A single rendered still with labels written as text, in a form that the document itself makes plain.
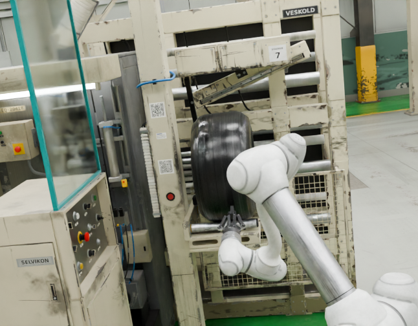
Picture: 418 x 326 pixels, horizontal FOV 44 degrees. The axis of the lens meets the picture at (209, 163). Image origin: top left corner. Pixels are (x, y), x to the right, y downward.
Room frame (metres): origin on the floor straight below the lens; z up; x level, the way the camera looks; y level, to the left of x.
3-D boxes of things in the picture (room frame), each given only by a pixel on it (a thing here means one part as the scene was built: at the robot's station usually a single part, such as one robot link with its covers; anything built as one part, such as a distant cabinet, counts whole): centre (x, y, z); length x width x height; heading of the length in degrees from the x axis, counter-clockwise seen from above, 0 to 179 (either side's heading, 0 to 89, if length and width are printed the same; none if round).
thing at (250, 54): (2.88, -0.21, 1.71); 0.61 x 0.25 x 0.15; 83
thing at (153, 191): (2.60, 0.30, 1.19); 0.05 x 0.04 x 0.48; 173
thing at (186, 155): (3.01, 0.12, 1.05); 0.20 x 0.15 x 0.30; 83
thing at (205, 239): (2.47, -0.03, 0.83); 0.36 x 0.09 x 0.06; 83
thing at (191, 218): (2.63, 0.13, 0.90); 0.40 x 0.03 x 0.10; 173
